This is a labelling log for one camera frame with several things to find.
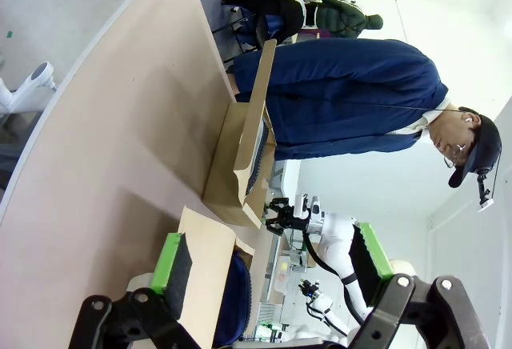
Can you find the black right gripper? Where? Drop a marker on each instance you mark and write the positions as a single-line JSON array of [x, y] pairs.
[[296, 221]]

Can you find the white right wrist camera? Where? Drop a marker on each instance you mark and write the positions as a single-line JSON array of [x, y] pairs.
[[310, 207]]

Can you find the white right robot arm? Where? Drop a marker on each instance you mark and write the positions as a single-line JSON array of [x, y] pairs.
[[338, 231]]

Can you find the black cap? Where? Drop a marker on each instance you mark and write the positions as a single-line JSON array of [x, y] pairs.
[[486, 145]]

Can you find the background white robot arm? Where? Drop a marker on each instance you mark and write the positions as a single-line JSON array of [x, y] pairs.
[[326, 309]]

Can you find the person in blue coat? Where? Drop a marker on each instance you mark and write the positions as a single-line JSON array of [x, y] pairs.
[[352, 97]]

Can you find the person in purple top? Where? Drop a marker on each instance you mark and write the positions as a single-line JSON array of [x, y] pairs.
[[316, 34]]

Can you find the person in green jacket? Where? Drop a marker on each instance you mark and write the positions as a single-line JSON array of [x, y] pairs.
[[344, 17]]

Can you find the navy blue pencil case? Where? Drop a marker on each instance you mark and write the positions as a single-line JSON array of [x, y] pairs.
[[236, 297]]

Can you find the head mounted camera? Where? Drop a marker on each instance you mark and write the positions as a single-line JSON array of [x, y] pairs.
[[485, 193]]

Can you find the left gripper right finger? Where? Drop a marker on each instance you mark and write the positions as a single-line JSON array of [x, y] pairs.
[[368, 269]]

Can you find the white jointed arm gray cap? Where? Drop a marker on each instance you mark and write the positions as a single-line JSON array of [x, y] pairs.
[[28, 89]]

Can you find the black frame chair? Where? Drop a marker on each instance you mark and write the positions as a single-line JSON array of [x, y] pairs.
[[270, 25]]

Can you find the brown cardboard box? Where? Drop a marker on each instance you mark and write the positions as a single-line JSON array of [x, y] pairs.
[[224, 157], [208, 253]]

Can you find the white table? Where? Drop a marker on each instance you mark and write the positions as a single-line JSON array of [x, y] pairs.
[[286, 177]]

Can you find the black office chair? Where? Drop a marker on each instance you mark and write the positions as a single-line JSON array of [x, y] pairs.
[[276, 9]]

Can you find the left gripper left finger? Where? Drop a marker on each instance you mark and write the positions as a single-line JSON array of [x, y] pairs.
[[176, 277]]

